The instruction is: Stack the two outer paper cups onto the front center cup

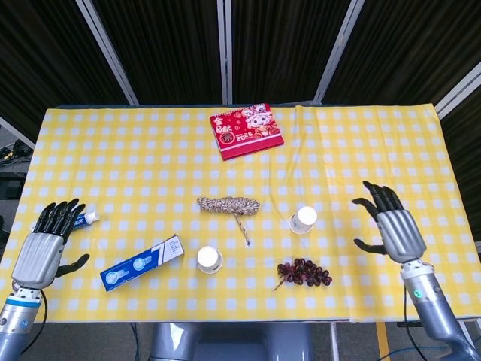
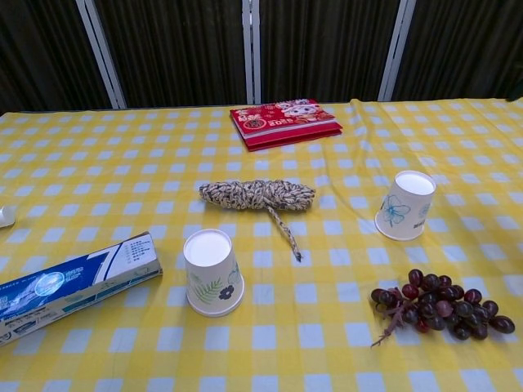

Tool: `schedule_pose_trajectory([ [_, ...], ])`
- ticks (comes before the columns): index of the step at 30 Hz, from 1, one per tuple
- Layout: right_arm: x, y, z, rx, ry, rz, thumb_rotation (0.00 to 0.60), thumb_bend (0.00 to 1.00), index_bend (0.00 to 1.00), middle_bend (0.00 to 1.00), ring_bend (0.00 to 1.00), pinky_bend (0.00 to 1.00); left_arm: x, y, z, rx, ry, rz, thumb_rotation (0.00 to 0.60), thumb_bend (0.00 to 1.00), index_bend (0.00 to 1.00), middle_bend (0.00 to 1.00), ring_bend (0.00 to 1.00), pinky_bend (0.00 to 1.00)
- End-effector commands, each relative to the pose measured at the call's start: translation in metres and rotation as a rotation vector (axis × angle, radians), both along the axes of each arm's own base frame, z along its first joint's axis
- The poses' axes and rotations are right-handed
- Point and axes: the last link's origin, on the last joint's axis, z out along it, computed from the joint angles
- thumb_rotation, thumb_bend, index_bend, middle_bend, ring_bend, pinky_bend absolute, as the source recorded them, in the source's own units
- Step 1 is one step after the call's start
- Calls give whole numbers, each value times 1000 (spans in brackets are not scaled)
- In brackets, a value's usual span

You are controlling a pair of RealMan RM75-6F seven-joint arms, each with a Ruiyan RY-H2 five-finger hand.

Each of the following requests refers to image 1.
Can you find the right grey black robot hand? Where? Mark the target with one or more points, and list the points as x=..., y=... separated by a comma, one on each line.
x=402, y=237

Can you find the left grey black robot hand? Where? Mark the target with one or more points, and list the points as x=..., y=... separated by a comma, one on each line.
x=35, y=259

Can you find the white cup with blue flower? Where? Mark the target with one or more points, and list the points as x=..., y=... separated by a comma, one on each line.
x=303, y=220

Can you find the white cup with fern print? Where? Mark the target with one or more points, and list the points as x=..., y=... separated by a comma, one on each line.
x=206, y=256

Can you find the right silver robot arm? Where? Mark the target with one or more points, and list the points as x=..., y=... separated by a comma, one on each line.
x=432, y=312

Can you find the grey robot base column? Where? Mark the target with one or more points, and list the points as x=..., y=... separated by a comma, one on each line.
x=225, y=342

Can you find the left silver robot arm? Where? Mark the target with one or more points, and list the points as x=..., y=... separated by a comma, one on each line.
x=17, y=323

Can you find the white blue toothpaste tube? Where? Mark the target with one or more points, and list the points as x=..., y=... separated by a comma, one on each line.
x=88, y=218

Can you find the blue white toothpaste box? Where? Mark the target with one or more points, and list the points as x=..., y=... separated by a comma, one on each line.
x=139, y=263

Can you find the bunch of dark red grapes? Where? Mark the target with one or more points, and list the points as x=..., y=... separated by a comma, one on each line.
x=304, y=272

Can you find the white table leg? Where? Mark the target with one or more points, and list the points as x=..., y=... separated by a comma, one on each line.
x=334, y=342

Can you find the yellow white checked tablecloth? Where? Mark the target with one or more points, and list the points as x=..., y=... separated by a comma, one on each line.
x=150, y=169

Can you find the white cup with lined base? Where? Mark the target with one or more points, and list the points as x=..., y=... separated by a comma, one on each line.
x=211, y=272

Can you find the red 2026 desk calendar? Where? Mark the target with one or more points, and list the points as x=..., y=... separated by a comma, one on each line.
x=244, y=131

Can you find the black pleated partition panel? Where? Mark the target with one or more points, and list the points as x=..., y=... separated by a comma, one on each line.
x=45, y=56
x=169, y=49
x=282, y=49
x=413, y=41

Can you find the white partition frame post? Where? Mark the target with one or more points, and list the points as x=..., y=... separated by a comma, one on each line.
x=225, y=49
x=460, y=90
x=108, y=52
x=17, y=133
x=336, y=52

